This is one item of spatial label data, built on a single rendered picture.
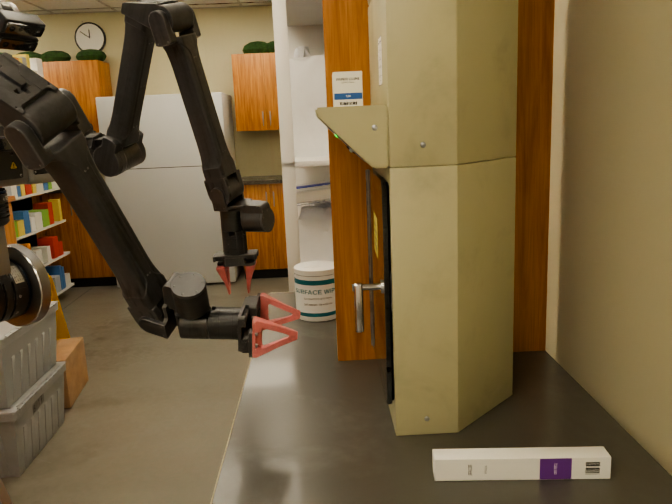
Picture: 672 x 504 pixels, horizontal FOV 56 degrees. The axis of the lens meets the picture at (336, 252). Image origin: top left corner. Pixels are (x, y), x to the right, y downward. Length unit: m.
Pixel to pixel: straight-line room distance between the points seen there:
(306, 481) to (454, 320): 0.36
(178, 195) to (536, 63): 4.91
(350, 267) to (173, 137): 4.72
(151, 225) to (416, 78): 5.27
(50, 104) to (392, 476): 0.75
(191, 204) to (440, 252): 5.10
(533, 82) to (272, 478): 0.97
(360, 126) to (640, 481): 0.69
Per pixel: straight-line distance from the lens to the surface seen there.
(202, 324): 1.10
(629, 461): 1.15
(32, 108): 0.97
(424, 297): 1.07
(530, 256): 1.50
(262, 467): 1.09
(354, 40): 1.40
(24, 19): 1.46
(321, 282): 1.74
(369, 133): 1.02
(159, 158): 6.08
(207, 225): 6.06
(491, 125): 1.13
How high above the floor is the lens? 1.49
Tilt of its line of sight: 12 degrees down
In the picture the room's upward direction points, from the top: 2 degrees counter-clockwise
